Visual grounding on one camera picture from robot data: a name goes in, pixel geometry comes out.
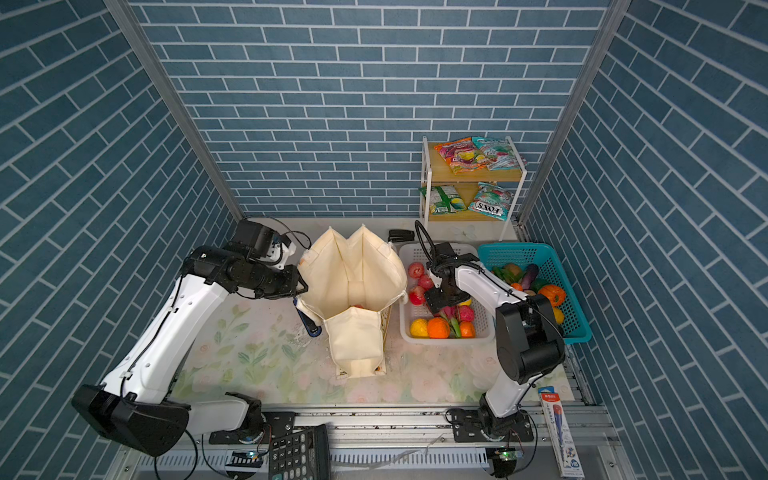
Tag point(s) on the pink dragon fruit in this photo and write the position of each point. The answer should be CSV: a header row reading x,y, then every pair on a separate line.
x,y
457,314

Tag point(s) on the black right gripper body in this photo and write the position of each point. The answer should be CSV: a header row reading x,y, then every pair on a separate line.
x,y
439,296

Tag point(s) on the teal snack bag top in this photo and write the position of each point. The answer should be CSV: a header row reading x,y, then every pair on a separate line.
x,y
499,154

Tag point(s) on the yellow lemon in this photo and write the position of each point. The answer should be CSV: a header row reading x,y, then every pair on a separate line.
x,y
419,328

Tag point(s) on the orange tangerine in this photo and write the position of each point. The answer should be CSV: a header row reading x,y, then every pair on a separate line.
x,y
438,328

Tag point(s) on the white toothpaste box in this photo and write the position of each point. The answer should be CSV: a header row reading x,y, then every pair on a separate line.
x,y
565,451

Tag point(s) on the black calculator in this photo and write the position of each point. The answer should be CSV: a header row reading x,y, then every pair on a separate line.
x,y
301,455

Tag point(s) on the aluminium corner post left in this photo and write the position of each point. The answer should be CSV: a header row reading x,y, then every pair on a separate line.
x,y
129,26

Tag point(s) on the teal plastic vegetable basket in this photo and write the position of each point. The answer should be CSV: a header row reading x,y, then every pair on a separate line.
x,y
575,327

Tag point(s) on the purple eggplant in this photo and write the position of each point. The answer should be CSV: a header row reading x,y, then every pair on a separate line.
x,y
530,274

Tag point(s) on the white wooden shelf rack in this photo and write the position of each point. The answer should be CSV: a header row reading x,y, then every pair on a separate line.
x,y
437,171

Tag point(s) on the red apple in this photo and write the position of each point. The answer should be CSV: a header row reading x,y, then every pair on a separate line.
x,y
417,296

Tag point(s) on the cream floral tote bag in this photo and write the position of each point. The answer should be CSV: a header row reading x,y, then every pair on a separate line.
x,y
353,283

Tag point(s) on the small orange fruit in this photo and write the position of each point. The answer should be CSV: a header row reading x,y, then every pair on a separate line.
x,y
467,330

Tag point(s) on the teal foxs candy bag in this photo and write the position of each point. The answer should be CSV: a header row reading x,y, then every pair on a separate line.
x,y
492,201

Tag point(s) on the aluminium corner post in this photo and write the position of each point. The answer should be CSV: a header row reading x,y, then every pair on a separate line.
x,y
129,26
597,52

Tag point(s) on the orange pumpkin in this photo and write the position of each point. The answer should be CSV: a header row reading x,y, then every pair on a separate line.
x,y
555,294

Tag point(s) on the black small device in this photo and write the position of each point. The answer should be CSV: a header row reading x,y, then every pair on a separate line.
x,y
397,236

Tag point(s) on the blue stapler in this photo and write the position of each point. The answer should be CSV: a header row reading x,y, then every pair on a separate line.
x,y
312,328

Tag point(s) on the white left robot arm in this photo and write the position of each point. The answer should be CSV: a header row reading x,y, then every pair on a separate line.
x,y
131,406

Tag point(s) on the colourful snack bag top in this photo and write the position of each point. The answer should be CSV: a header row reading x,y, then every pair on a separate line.
x,y
465,155

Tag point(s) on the green snack bag lower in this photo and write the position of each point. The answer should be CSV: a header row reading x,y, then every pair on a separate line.
x,y
443,200

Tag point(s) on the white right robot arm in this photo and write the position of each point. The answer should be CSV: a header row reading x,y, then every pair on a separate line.
x,y
529,342

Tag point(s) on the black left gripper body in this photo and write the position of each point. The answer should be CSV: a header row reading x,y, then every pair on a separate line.
x,y
272,281

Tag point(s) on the floral table mat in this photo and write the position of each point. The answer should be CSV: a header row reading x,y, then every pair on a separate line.
x,y
261,349

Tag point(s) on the aluminium corner post right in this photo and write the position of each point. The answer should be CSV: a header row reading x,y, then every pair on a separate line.
x,y
597,52

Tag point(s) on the white plastic fruit basket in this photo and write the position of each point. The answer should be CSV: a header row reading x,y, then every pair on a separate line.
x,y
415,318

